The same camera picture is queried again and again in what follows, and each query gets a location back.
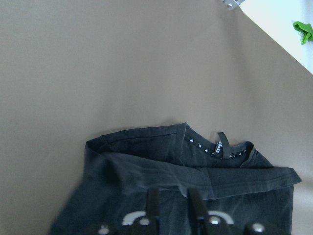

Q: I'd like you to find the aluminium frame post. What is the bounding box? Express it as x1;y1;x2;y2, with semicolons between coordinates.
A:
221;0;245;10

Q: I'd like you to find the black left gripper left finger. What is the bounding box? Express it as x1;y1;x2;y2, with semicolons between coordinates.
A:
146;188;159;220

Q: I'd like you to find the green plastic clip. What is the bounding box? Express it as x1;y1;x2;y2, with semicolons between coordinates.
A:
292;21;313;45

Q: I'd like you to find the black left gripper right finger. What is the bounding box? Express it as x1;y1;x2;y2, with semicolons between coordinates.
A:
187;188;208;219

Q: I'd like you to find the black graphic t-shirt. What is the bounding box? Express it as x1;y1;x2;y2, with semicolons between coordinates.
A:
49;123;301;235

